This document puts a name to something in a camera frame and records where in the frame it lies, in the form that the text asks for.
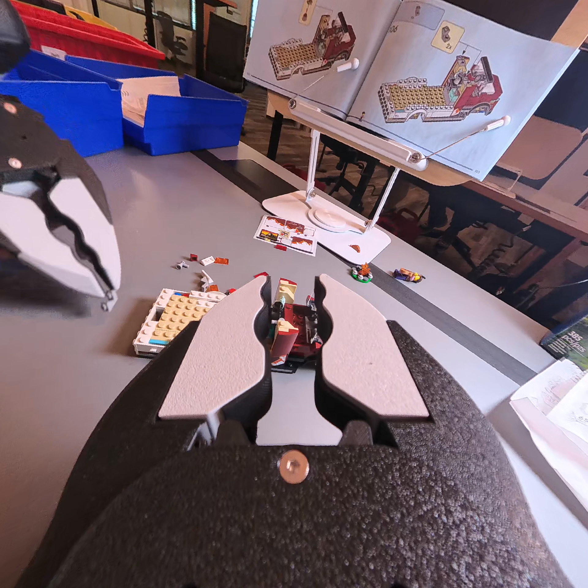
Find wooden side desk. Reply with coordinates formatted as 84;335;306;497
427;156;588;242

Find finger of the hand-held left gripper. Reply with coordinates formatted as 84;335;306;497
0;193;110;299
46;177;122;296

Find grey desk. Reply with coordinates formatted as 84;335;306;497
0;142;588;588

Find black office chair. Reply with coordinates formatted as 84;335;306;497
202;11;249;93

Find brick instruction booklet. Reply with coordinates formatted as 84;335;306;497
243;0;580;181

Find tan white red brick vehicle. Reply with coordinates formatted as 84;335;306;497
133;276;324;374

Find white booklet stand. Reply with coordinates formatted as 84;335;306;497
263;59;511;265

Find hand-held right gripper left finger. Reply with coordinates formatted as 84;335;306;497
157;276;274;444

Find white paper bag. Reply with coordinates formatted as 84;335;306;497
510;358;588;506

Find printed sticker sheet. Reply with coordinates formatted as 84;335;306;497
253;215;318;256

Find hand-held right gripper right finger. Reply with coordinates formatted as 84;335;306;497
314;274;431;443

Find red plastic storage bin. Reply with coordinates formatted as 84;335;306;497
9;0;165;70

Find yellow plastic storage bin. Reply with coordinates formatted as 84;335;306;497
64;5;116;29

